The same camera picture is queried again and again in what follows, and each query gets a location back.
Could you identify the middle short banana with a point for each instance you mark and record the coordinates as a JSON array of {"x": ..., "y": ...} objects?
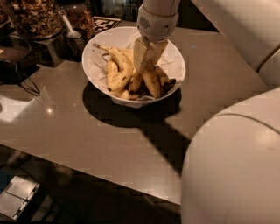
[{"x": 135, "y": 81}]

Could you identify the long top banana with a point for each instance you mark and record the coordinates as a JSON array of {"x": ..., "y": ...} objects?
[{"x": 150, "y": 78}]

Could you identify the black white marker tag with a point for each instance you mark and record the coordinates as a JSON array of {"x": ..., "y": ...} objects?
[{"x": 102, "y": 24}]

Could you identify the glass jar of granola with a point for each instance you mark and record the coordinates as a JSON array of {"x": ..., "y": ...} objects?
[{"x": 80, "y": 16}]

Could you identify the dark cup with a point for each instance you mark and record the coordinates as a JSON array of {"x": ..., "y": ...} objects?
[{"x": 75, "y": 44}]

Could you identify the grey box on floor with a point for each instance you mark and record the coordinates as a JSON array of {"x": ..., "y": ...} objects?
[{"x": 16, "y": 193}]

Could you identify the white bowl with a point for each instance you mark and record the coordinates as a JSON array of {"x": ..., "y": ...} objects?
[{"x": 116, "y": 36}]

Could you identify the far left small banana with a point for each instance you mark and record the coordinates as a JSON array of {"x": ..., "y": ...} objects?
[{"x": 112, "y": 71}]

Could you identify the left curved banana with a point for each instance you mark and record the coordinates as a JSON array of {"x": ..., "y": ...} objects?
[{"x": 125, "y": 67}]

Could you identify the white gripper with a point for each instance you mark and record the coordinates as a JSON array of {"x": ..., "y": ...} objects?
[{"x": 157, "y": 25}]

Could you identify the bottom small banana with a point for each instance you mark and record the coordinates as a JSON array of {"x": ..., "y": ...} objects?
[{"x": 124, "y": 94}]

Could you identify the glass jar of nuts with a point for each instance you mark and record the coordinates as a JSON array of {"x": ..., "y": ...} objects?
[{"x": 35, "y": 19}]

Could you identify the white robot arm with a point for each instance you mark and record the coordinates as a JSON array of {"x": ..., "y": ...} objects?
[{"x": 231, "y": 172}]

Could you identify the right lower banana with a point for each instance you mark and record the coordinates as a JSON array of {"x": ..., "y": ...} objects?
[{"x": 162, "y": 75}]

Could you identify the metal stand block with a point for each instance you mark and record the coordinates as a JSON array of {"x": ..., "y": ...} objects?
[{"x": 50, "y": 51}]

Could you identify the white plastic spoon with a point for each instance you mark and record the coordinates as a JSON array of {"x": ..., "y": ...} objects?
[{"x": 69, "y": 27}]

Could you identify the black device with cables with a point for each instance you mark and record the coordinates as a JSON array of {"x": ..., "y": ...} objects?
[{"x": 18, "y": 64}]

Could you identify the small banana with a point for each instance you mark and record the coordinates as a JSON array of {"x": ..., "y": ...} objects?
[
  {"x": 124, "y": 94},
  {"x": 112, "y": 71}
]

